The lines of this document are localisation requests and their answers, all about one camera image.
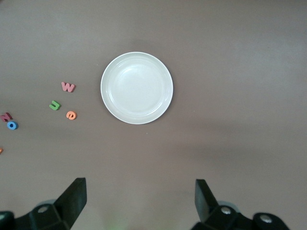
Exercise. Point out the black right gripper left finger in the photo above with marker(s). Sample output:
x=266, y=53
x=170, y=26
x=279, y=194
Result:
x=72, y=203

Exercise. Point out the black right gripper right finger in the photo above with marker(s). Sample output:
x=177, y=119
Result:
x=206, y=203

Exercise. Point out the orange foam letter e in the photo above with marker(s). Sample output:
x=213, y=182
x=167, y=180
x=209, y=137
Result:
x=71, y=115

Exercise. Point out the green foam letter u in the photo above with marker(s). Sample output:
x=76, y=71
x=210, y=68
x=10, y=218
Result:
x=53, y=107

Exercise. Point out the pink foam letter w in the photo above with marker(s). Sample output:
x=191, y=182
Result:
x=68, y=88

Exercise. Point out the blue foam letter o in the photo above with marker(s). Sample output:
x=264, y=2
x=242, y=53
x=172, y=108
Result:
x=8, y=125

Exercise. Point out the dark red foam letter z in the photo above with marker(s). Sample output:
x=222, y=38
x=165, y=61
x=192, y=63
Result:
x=6, y=117

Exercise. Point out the brown table cover sheet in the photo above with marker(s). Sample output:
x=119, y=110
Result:
x=216, y=72

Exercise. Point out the beige plate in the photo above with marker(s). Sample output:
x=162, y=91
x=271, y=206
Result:
x=136, y=88

